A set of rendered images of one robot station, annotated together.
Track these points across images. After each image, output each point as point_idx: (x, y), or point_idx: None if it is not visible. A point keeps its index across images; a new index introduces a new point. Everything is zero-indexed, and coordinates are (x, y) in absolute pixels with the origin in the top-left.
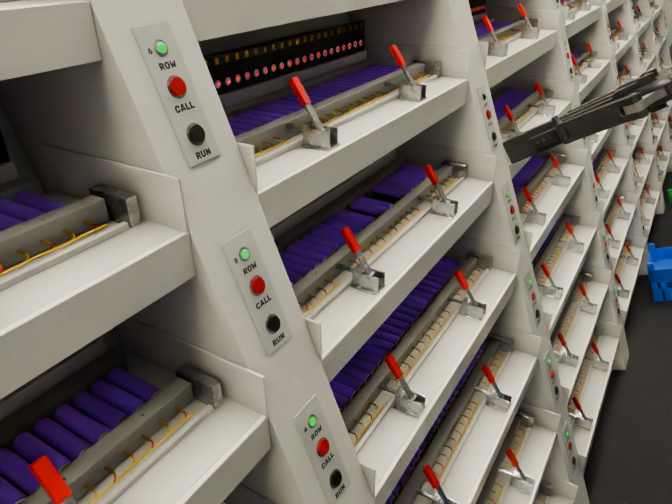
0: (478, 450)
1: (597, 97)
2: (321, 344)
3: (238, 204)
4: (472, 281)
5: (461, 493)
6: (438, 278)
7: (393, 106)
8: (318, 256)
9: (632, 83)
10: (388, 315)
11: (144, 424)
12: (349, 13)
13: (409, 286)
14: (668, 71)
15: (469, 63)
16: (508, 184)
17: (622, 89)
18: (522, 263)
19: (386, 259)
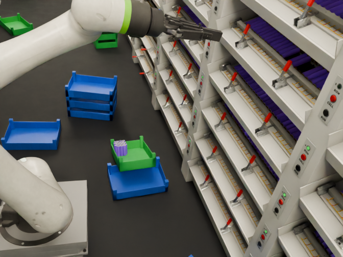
0: (232, 150)
1: (194, 31)
2: (217, 26)
3: None
4: (288, 149)
5: (221, 135)
6: (292, 129)
7: (292, 16)
8: (262, 34)
9: (173, 19)
10: (236, 59)
11: None
12: None
13: (244, 66)
14: (164, 21)
15: (336, 50)
16: (314, 148)
17: (175, 19)
18: (289, 183)
19: (254, 55)
